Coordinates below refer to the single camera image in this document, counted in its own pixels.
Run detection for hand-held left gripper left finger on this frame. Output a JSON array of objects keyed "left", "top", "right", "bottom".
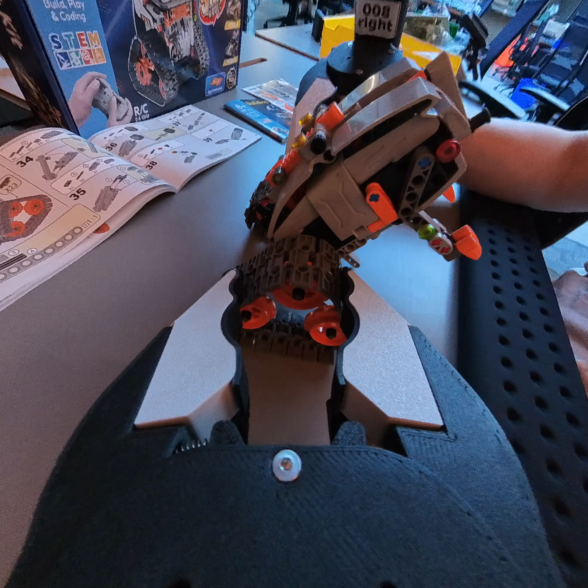
[{"left": 133, "top": 269, "right": 251, "bottom": 444}]

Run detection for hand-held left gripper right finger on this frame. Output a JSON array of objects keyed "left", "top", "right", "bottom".
[{"left": 328, "top": 269, "right": 446, "bottom": 444}]

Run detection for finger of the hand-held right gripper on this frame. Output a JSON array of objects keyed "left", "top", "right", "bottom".
[
  {"left": 424, "top": 51, "right": 472, "bottom": 137},
  {"left": 294, "top": 77, "right": 340, "bottom": 143}
]

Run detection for grey orange tracked toy robot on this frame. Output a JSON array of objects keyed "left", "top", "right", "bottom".
[{"left": 234, "top": 69, "right": 483, "bottom": 366}]

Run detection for person's right forearm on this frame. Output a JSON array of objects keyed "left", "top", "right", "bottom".
[{"left": 459, "top": 117, "right": 588, "bottom": 214}]

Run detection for neighbouring grey desk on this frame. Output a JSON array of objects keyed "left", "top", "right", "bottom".
[{"left": 255, "top": 23, "right": 322, "bottom": 60}]

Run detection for yellow storage bin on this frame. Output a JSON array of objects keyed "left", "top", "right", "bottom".
[{"left": 319, "top": 16, "right": 462, "bottom": 76}]

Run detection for black office chair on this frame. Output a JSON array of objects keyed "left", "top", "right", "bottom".
[
  {"left": 457, "top": 14, "right": 526, "bottom": 121},
  {"left": 519, "top": 18, "right": 588, "bottom": 125}
]

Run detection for blue leaflet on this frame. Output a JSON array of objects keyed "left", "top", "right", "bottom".
[{"left": 224, "top": 99, "right": 295, "bottom": 141}]

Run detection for clear plastic bags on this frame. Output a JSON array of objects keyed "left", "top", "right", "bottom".
[{"left": 406, "top": 11, "right": 453, "bottom": 43}]

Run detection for black perforated chair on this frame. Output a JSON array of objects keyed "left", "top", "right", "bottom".
[{"left": 457, "top": 188, "right": 588, "bottom": 588}]

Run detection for open instruction booklet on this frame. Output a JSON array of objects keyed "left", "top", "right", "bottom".
[{"left": 0, "top": 105, "right": 262, "bottom": 313}]

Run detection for blue robot kit box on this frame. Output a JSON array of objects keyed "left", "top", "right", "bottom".
[{"left": 0, "top": 0, "right": 249, "bottom": 138}]

